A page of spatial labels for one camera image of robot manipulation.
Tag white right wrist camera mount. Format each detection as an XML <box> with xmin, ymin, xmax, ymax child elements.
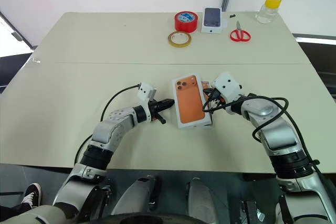
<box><xmin>212</xmin><ymin>72</ymin><xmax>246</xmax><ymax>104</ymax></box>

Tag phone box with purple print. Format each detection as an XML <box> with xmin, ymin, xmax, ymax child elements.
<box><xmin>201</xmin><ymin>7</ymin><xmax>224</xmax><ymax>35</ymax></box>

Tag clear jar with yellow lid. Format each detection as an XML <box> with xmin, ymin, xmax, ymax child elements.
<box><xmin>255</xmin><ymin>0</ymin><xmax>284</xmax><ymax>25</ymax></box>

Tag red handled scissors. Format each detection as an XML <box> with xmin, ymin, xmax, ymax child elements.
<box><xmin>229</xmin><ymin>20</ymin><xmax>252</xmax><ymax>43</ymax></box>

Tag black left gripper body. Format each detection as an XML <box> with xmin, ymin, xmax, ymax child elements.
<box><xmin>146</xmin><ymin>100</ymin><xmax>162</xmax><ymax>123</ymax></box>

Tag grey slanted frame bar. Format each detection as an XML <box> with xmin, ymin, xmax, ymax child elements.
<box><xmin>0</xmin><ymin>11</ymin><xmax>35</xmax><ymax>51</ymax></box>

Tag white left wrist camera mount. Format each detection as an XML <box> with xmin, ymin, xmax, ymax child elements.
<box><xmin>138</xmin><ymin>82</ymin><xmax>158</xmax><ymax>102</ymax></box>

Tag yellow clear tape roll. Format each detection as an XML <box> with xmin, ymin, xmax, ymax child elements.
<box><xmin>167</xmin><ymin>30</ymin><xmax>192</xmax><ymax>48</ymax></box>

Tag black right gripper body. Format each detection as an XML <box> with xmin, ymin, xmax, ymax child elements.
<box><xmin>207</xmin><ymin>88</ymin><xmax>227</xmax><ymax>108</ymax></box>

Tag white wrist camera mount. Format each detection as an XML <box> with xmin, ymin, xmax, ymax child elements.
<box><xmin>212</xmin><ymin>72</ymin><xmax>246</xmax><ymax>104</ymax></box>
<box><xmin>138</xmin><ymin>82</ymin><xmax>158</xmax><ymax>102</ymax></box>

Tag white phone box base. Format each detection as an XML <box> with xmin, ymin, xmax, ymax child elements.
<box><xmin>201</xmin><ymin>80</ymin><xmax>215</xmax><ymax>130</ymax></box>

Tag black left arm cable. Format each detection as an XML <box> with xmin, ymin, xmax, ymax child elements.
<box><xmin>74</xmin><ymin>84</ymin><xmax>141</xmax><ymax>165</ymax></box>

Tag black and white sneaker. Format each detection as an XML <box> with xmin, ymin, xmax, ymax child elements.
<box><xmin>20</xmin><ymin>183</ymin><xmax>43</xmax><ymax>209</ymax></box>

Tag white box lid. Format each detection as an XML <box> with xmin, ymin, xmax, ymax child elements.
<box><xmin>172</xmin><ymin>72</ymin><xmax>213</xmax><ymax>130</ymax></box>

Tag grey rounded shape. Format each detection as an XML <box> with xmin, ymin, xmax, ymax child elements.
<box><xmin>185</xmin><ymin>177</ymin><xmax>219</xmax><ymax>224</ymax></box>
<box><xmin>111</xmin><ymin>174</ymin><xmax>162</xmax><ymax>222</ymax></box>

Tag red tape roll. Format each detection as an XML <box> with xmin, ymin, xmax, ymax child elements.
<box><xmin>174</xmin><ymin>11</ymin><xmax>198</xmax><ymax>34</ymax></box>

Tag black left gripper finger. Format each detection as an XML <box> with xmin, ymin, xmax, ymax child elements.
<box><xmin>157</xmin><ymin>99</ymin><xmax>175</xmax><ymax>111</ymax></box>
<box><xmin>154</xmin><ymin>113</ymin><xmax>167</xmax><ymax>125</ymax></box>

